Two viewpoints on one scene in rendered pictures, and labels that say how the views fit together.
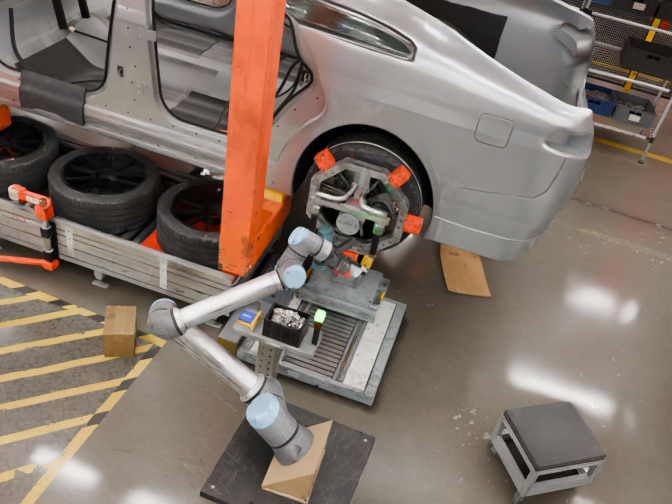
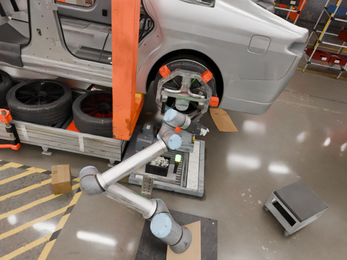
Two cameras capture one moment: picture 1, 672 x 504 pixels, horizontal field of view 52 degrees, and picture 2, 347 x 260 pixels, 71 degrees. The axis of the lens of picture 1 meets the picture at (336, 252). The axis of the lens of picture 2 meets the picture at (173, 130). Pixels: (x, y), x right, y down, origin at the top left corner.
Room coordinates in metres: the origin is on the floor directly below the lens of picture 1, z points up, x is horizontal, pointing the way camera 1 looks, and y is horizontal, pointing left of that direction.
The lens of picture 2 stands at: (1.03, 0.37, 2.13)
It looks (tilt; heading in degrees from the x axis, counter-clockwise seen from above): 39 degrees down; 349
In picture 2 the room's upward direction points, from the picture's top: 11 degrees clockwise
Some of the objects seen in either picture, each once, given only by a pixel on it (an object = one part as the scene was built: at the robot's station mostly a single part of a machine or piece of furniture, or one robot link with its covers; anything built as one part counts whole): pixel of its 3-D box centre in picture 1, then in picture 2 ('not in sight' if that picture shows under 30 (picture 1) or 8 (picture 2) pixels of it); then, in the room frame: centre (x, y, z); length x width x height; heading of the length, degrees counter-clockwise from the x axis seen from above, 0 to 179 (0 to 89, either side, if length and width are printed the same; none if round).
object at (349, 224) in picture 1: (353, 214); (182, 99); (3.05, -0.05, 0.85); 0.21 x 0.14 x 0.14; 169
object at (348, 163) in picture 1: (356, 207); (183, 96); (3.12, -0.06, 0.85); 0.54 x 0.07 x 0.54; 79
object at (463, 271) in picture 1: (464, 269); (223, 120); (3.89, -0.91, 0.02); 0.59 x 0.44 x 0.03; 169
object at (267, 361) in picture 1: (267, 361); (147, 184); (2.49, 0.24, 0.21); 0.10 x 0.10 x 0.42; 79
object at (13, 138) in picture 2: (47, 234); (10, 130); (3.04, 1.66, 0.30); 0.09 x 0.05 x 0.50; 79
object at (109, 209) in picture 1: (106, 188); (42, 101); (3.48, 1.48, 0.39); 0.66 x 0.66 x 0.24
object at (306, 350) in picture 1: (277, 332); (153, 169); (2.49, 0.21, 0.44); 0.43 x 0.17 x 0.03; 79
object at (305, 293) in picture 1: (344, 288); (174, 137); (3.29, -0.09, 0.13); 0.50 x 0.36 x 0.10; 79
